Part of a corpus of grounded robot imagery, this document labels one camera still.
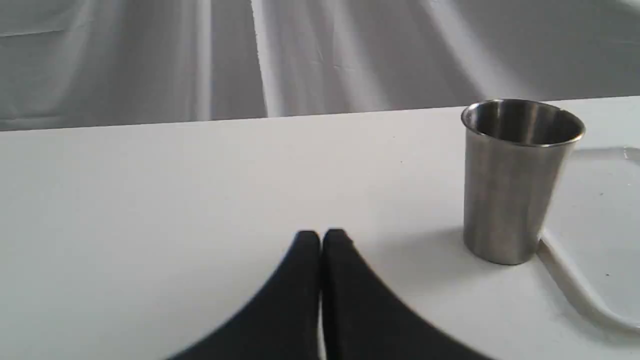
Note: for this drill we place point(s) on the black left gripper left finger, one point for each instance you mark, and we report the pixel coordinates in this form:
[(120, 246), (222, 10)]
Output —
[(281, 321)]

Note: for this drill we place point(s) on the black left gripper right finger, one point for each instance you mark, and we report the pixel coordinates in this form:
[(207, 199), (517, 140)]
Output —
[(362, 319)]

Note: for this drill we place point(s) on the stainless steel cup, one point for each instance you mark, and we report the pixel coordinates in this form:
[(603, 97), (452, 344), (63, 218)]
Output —
[(514, 153)]

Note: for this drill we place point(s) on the white rectangular plastic tray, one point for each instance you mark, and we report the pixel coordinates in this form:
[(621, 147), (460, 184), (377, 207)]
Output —
[(591, 238)]

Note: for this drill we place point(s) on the grey fabric backdrop curtain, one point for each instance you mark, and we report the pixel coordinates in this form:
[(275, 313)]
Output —
[(81, 63)]

